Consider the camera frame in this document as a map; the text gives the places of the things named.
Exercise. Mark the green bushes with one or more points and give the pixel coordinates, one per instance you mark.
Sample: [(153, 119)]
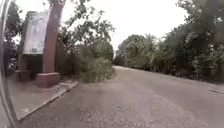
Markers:
[(93, 61)]

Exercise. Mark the pale paved sidewalk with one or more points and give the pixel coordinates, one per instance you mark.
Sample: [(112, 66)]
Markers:
[(30, 95)]

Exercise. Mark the row of green trees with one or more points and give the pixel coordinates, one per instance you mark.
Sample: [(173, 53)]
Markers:
[(180, 50)]

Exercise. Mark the grey asphalt road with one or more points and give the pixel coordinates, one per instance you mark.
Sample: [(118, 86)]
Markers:
[(133, 103)]

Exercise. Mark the red brick sign structure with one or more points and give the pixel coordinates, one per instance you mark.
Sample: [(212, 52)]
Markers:
[(46, 46)]

